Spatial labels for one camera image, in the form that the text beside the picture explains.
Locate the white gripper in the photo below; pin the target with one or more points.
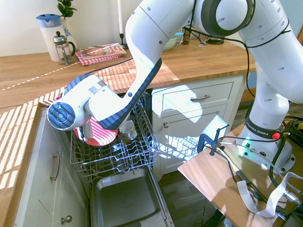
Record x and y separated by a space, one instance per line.
88 130

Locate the red plastic plate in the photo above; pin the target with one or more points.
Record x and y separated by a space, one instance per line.
104 137

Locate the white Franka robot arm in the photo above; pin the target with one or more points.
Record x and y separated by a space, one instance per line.
146 35

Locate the steel dishwasher door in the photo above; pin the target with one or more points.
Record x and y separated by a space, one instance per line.
123 196

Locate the small pink object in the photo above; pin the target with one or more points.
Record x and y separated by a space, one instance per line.
58 97

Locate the white mug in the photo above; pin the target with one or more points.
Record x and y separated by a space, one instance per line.
129 130

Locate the round metal cabinet knob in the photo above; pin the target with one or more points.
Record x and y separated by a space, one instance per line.
67 219
166 125

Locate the pizza cookbook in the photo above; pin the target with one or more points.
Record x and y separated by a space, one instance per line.
101 50

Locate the glass French press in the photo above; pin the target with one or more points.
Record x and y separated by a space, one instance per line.
62 49

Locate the black candle holder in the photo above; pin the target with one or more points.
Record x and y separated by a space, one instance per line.
123 42

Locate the white vase with blue print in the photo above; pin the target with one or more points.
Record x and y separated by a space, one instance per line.
68 32

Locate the white pitcher with blue lid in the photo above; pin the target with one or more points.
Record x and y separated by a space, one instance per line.
50 35

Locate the black screw clamp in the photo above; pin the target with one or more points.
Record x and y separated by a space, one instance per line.
203 140

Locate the white candle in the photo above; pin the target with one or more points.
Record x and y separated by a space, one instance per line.
120 16

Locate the pale green bowl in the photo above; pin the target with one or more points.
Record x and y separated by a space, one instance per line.
170 43

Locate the green leafy plant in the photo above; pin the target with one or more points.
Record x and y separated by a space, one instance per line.
66 8

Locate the white cabinet with drawer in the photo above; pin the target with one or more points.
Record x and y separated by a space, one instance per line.
213 113

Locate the dark glass bottle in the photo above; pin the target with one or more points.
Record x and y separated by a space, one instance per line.
186 37

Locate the clear drinking glass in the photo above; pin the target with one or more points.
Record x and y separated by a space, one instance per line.
203 41

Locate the red emergency stop knob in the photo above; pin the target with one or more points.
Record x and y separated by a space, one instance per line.
276 136

